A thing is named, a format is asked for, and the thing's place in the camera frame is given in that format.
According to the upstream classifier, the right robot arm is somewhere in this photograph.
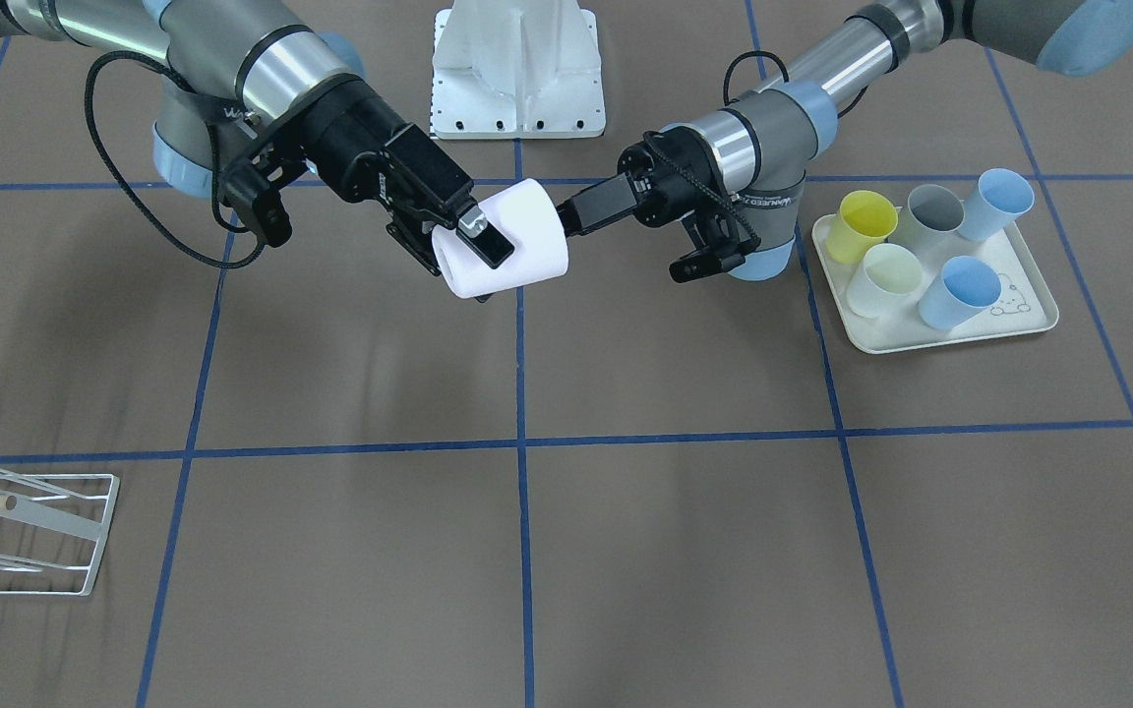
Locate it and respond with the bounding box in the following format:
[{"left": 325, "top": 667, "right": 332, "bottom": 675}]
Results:
[{"left": 0, "top": 1, "right": 516, "bottom": 274}]

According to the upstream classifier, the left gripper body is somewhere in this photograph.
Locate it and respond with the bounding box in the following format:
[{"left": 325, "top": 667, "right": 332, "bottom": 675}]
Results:
[{"left": 557, "top": 127, "right": 724, "bottom": 237}]

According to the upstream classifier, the cream cup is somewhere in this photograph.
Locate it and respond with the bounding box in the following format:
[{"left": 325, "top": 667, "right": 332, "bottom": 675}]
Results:
[{"left": 846, "top": 244, "right": 925, "bottom": 319}]

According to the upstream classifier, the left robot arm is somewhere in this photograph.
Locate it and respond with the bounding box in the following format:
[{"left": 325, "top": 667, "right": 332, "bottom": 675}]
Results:
[{"left": 557, "top": 1, "right": 1133, "bottom": 283}]

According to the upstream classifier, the white cup rack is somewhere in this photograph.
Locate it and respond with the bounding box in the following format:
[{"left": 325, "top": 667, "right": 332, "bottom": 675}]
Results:
[{"left": 0, "top": 466, "right": 121, "bottom": 597}]

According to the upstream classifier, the grey cup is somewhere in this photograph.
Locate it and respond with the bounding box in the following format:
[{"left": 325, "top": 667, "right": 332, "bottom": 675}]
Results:
[{"left": 887, "top": 184, "right": 964, "bottom": 256}]

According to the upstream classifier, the light blue cup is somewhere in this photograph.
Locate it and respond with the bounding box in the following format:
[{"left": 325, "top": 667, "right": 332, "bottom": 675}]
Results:
[
  {"left": 959, "top": 167, "right": 1036, "bottom": 244},
  {"left": 918, "top": 256, "right": 1002, "bottom": 331}
]

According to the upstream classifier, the cream plastic tray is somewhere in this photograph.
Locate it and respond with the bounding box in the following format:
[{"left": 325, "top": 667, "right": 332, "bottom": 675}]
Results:
[{"left": 812, "top": 215, "right": 1060, "bottom": 355}]

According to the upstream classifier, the pink cup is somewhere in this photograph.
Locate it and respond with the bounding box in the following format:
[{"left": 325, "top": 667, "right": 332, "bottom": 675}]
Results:
[{"left": 432, "top": 179, "right": 569, "bottom": 299}]

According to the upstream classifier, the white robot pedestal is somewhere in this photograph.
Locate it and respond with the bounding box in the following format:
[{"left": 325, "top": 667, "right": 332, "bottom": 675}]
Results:
[{"left": 429, "top": 1, "right": 608, "bottom": 140}]

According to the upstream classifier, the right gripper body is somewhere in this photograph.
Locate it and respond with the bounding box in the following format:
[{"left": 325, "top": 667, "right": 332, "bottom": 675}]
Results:
[{"left": 303, "top": 78, "right": 475, "bottom": 270}]

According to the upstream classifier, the yellow cup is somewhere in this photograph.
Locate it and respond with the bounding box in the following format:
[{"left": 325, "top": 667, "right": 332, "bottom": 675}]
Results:
[{"left": 824, "top": 190, "right": 898, "bottom": 265}]

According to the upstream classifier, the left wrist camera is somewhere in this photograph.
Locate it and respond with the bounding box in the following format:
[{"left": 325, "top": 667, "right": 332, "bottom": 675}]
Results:
[{"left": 668, "top": 198, "right": 761, "bottom": 283}]

